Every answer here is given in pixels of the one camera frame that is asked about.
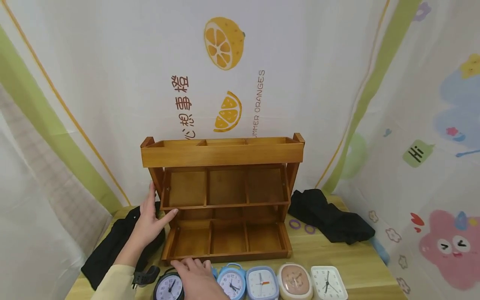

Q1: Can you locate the wooden three-tier organizer shelf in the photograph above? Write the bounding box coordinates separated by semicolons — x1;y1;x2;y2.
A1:
140;133;305;266

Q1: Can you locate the cream and pink alarm clock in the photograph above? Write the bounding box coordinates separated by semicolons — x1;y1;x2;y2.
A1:
277;262;315;300

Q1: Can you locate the blue square alarm clock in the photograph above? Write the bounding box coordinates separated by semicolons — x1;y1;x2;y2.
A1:
245;266;280;300

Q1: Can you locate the person's left hand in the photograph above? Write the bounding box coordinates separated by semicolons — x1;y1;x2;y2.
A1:
128;180;179;252

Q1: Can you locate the light blue round alarm clock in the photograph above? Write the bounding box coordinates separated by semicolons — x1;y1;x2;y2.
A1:
216;262;247;300

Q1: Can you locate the black round alarm clock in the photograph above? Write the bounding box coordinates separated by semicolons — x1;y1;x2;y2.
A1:
152;268;185;300

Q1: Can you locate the black cloth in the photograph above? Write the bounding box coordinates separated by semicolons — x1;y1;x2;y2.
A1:
81;202;166;291
287;189;376;245

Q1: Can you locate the person's left forearm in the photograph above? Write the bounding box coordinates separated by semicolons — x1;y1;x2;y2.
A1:
90;244;148;300

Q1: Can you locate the person's right hand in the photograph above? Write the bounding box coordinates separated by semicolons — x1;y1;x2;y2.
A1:
170;257;230;300

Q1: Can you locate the white square alarm clock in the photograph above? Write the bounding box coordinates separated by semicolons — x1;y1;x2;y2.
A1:
310;265;349;300

